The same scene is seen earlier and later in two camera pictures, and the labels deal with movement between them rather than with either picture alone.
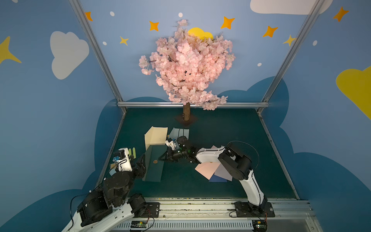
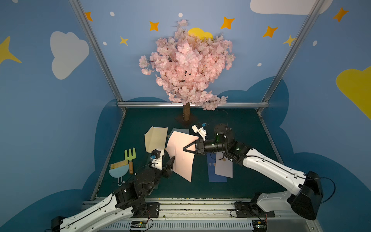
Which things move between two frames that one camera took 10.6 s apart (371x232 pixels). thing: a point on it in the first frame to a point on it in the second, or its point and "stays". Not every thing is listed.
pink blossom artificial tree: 187,65 stays
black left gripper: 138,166 to 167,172
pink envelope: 207,169 to 184,160
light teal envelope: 177,133 stays
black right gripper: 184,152 to 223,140
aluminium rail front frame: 290,216 stays
